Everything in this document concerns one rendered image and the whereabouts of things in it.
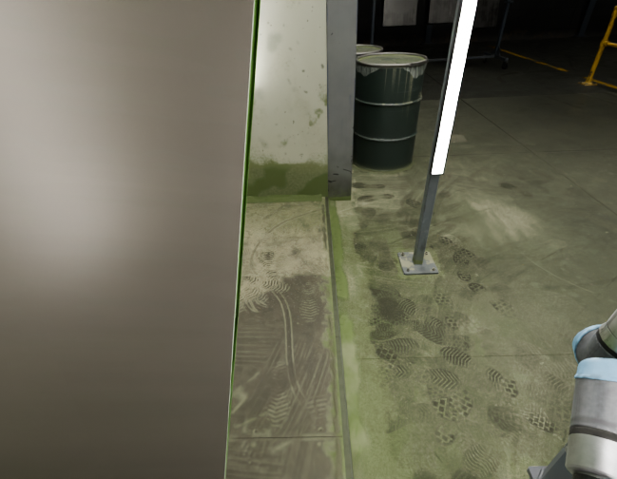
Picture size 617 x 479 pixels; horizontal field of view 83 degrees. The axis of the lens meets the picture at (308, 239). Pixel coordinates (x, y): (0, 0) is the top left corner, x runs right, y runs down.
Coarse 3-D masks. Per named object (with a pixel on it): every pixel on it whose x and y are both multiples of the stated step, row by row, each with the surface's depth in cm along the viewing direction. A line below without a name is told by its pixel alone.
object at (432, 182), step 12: (456, 12) 136; (444, 84) 151; (432, 156) 170; (432, 180) 175; (432, 192) 179; (432, 204) 183; (420, 216) 191; (420, 228) 192; (420, 240) 197; (420, 252) 202
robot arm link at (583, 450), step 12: (576, 444) 47; (588, 444) 45; (600, 444) 44; (612, 444) 44; (576, 456) 46; (588, 456) 44; (600, 456) 44; (612, 456) 43; (576, 468) 46; (588, 468) 44; (600, 468) 43; (612, 468) 42
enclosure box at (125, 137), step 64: (0, 0) 18; (64, 0) 19; (128, 0) 19; (192, 0) 19; (256, 0) 69; (0, 64) 20; (64, 64) 20; (128, 64) 21; (192, 64) 21; (256, 64) 73; (0, 128) 22; (64, 128) 23; (128, 128) 23; (192, 128) 23; (0, 192) 25; (64, 192) 25; (128, 192) 26; (192, 192) 26; (0, 256) 28; (64, 256) 28; (128, 256) 29; (192, 256) 30; (0, 320) 32; (64, 320) 32; (128, 320) 33; (192, 320) 34; (0, 384) 37; (64, 384) 38; (128, 384) 39; (192, 384) 40; (0, 448) 44; (64, 448) 46; (128, 448) 48; (192, 448) 49
